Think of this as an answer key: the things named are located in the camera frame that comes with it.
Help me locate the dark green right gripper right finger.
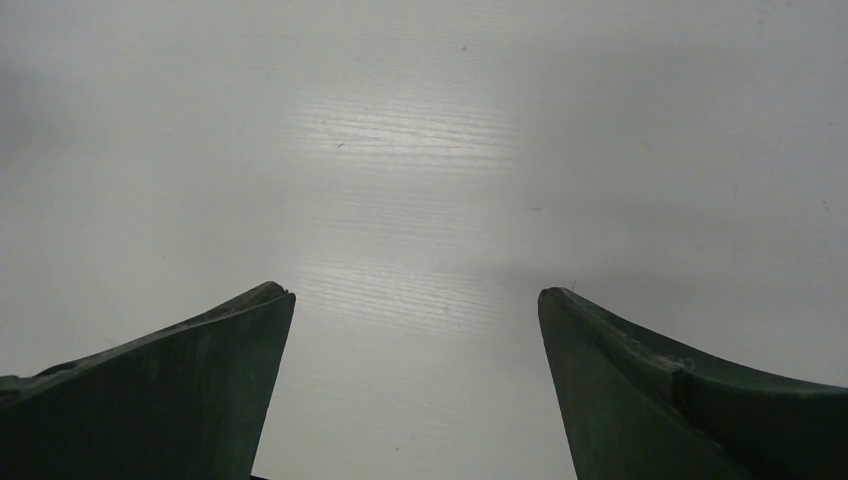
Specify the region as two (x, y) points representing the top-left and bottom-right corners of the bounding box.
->
(537, 287), (847, 479)

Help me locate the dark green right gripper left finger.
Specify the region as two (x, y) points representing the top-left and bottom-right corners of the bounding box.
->
(1, 281), (296, 479)

